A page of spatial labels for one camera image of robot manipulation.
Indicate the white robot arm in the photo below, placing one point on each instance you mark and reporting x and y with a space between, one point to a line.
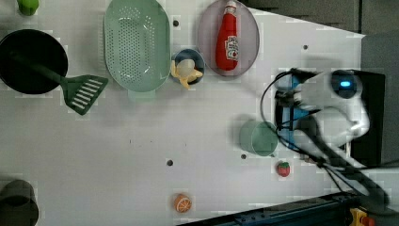
371 195

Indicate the grey round plate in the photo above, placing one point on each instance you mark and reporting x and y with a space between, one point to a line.
247 33

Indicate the red emergency button box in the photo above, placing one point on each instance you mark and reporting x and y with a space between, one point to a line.
360 218

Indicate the lime green cup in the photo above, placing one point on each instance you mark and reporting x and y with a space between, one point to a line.
28 7

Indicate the plush ketchup bottle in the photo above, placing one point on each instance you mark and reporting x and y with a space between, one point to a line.
227 48

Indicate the toy peeled banana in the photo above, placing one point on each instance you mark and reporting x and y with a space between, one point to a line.
185 72

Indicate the small blue bowl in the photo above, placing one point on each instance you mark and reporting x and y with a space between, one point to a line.
190 54

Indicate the toy orange half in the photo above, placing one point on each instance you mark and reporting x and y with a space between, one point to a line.
182 203

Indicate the toy strawberry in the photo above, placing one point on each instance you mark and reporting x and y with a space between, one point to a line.
283 169

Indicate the dark grey cup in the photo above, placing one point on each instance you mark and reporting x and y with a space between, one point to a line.
18 205

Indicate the green perforated colander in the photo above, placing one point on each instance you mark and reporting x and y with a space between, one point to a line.
137 44

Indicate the blue aluminium frame rail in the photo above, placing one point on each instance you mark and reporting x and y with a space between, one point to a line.
329 210

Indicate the green mug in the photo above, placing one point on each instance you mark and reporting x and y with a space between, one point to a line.
258 137

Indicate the black utensil holder cup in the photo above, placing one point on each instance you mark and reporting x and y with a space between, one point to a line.
37 47

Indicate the green slotted spatula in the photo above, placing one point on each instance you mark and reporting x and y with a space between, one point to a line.
79 92

